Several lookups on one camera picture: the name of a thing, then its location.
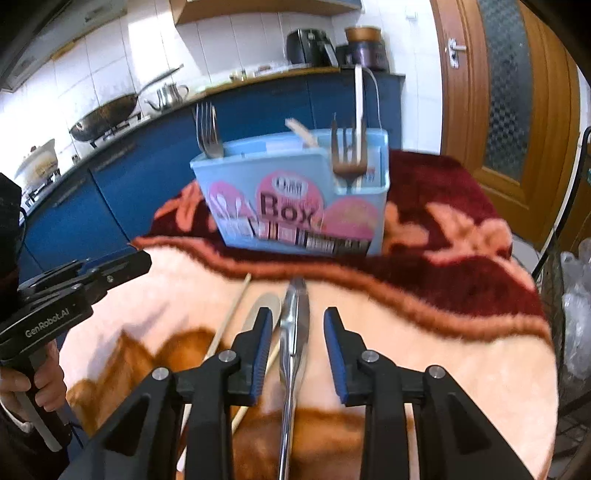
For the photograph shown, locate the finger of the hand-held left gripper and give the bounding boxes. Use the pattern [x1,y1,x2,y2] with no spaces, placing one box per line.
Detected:
[85,251,153,296]
[17,260,94,304]

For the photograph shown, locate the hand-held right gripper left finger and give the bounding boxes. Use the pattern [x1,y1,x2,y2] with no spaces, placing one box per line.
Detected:
[60,307,274,480]

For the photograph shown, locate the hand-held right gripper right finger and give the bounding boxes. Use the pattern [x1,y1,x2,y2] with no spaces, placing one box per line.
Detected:
[323,306,527,480]

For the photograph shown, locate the steel table knife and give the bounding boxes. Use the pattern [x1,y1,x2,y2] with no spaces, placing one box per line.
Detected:
[278,277,311,480]

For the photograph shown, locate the light blue chopstick box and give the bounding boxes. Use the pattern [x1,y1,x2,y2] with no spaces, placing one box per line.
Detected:
[190,128,391,258]

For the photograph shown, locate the steel fork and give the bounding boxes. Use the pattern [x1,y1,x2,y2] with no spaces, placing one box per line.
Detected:
[195,102,226,160]
[330,113,370,179]

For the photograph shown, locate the pale handled table knife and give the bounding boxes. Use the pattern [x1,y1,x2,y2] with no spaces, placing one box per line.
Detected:
[353,65,366,191]

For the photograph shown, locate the person's left forearm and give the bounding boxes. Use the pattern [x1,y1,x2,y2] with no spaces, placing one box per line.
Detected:
[0,406,77,480]

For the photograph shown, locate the person's left hand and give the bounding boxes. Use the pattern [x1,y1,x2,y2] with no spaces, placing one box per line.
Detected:
[0,357,66,419]

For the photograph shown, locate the grey spoon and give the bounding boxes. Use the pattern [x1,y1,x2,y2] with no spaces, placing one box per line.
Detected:
[239,293,283,334]

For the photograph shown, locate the blue base cabinets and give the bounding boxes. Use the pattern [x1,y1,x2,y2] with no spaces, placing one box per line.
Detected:
[17,74,407,280]

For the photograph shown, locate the red and pink floral blanket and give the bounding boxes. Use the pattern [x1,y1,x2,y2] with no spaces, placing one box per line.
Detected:
[59,150,562,480]

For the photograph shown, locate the gas stove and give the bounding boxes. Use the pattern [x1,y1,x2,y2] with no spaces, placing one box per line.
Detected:
[89,113,145,149]

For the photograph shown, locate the black kitchen countertop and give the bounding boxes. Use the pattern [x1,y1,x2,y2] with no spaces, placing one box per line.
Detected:
[18,64,407,209]

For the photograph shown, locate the black wok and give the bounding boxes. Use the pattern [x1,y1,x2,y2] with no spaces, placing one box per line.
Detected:
[68,64,185,142]

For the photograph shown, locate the steel kettle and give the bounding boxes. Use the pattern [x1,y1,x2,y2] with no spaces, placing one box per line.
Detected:
[145,82,190,112]

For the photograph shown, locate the range hood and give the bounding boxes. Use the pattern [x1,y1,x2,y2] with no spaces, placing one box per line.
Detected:
[0,0,131,94]

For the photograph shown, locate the clear plastic bag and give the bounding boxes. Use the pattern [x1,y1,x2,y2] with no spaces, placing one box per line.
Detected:
[560,239,591,385]

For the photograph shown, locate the black air fryer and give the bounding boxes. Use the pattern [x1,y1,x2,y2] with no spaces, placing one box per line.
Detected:
[285,28,339,68]

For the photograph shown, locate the purple rice cooker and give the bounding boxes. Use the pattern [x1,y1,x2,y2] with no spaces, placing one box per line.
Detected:
[336,39,389,73]

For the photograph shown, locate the wooden door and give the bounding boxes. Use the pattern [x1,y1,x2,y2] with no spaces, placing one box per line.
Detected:
[429,0,583,260]

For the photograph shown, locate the brown pot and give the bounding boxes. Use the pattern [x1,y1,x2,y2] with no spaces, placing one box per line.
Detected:
[345,25,383,45]

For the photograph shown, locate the metal door handle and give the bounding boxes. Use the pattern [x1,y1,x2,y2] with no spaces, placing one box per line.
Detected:
[446,38,468,71]

